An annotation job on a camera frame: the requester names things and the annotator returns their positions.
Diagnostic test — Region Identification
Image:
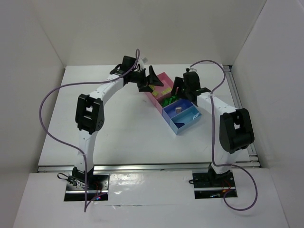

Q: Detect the green long lego brick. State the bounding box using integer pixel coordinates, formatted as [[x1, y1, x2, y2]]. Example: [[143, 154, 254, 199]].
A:
[[161, 98, 171, 107]]

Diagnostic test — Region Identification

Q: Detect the dark blue lego plate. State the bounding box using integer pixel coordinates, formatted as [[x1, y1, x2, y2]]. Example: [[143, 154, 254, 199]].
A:
[[174, 122, 185, 128]]

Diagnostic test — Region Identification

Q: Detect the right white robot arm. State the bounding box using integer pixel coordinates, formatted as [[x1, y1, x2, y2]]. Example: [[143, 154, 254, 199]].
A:
[[171, 71, 255, 184]]

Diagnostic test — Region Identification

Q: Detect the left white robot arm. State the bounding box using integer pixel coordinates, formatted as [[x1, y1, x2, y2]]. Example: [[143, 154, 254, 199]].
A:
[[72, 56, 164, 185]]

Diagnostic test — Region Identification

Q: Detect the large pink container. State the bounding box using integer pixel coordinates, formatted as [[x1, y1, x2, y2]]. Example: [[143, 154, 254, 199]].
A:
[[145, 72, 173, 99]]

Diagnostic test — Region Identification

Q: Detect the small pink container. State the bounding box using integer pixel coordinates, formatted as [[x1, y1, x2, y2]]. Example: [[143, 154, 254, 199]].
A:
[[156, 93, 179, 114]]

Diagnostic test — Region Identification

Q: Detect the dark blue container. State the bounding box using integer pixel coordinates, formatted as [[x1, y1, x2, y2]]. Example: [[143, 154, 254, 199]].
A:
[[162, 99, 193, 123]]

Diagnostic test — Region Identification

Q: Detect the small grey white block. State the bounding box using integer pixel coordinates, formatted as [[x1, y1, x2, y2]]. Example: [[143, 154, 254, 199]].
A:
[[175, 107, 182, 114]]

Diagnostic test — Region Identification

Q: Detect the light blue container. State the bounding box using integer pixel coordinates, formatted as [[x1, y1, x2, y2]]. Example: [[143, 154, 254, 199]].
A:
[[169, 106, 202, 135]]

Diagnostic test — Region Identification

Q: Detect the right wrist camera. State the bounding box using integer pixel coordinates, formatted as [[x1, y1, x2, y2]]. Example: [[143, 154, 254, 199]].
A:
[[186, 67, 197, 72]]

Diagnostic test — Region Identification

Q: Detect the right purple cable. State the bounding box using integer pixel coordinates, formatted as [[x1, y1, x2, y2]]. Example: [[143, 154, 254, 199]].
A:
[[189, 60, 258, 211]]

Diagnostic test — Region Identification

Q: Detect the purple cable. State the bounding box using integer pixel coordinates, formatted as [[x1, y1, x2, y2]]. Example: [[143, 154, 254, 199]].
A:
[[38, 48, 141, 212], [189, 60, 258, 211]]

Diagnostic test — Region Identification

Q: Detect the aluminium front rail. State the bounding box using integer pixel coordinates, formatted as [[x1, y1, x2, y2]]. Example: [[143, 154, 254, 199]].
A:
[[38, 163, 209, 172]]

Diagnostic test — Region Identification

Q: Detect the aluminium side rail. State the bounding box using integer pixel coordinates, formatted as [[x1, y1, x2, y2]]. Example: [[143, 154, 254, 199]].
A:
[[223, 66, 260, 167]]

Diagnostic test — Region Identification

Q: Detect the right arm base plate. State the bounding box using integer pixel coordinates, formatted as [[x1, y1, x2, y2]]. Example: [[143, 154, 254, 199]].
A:
[[188, 171, 238, 199]]

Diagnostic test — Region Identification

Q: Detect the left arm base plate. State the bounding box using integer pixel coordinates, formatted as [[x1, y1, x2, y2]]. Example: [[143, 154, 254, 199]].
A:
[[64, 172, 110, 202]]

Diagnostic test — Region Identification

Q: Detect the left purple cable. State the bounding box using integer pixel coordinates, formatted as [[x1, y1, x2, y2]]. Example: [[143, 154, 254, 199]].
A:
[[38, 48, 141, 212]]

